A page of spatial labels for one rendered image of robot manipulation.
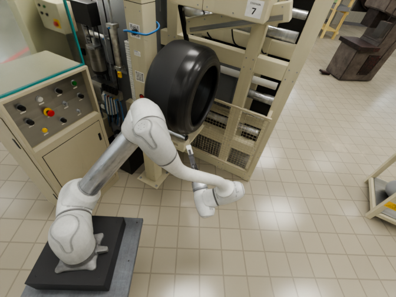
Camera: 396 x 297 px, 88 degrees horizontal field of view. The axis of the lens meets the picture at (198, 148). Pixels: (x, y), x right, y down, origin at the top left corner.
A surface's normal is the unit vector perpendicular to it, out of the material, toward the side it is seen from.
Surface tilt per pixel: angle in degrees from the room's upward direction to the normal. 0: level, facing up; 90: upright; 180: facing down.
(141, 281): 0
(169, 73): 47
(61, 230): 3
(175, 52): 21
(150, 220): 0
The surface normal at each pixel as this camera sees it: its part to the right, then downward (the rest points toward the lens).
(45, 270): 0.11, -0.74
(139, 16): -0.45, 0.60
